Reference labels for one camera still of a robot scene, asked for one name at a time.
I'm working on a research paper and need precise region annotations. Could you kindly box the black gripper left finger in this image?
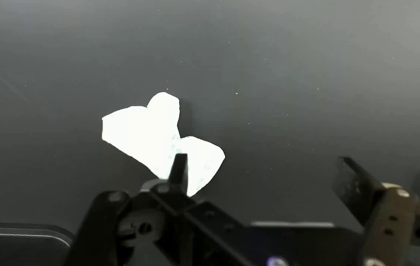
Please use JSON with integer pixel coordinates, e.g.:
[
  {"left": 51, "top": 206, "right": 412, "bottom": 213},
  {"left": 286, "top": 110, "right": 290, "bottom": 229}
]
[{"left": 64, "top": 152, "right": 252, "bottom": 266}]

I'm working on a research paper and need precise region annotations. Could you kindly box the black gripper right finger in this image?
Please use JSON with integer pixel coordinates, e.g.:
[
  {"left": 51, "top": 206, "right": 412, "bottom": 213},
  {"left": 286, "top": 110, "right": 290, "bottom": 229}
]
[{"left": 333, "top": 155, "right": 420, "bottom": 266}]

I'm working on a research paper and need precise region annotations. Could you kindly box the white cloth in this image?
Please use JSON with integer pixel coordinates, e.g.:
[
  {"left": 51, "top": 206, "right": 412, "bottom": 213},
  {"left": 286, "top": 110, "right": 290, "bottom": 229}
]
[{"left": 101, "top": 90, "right": 227, "bottom": 198}]

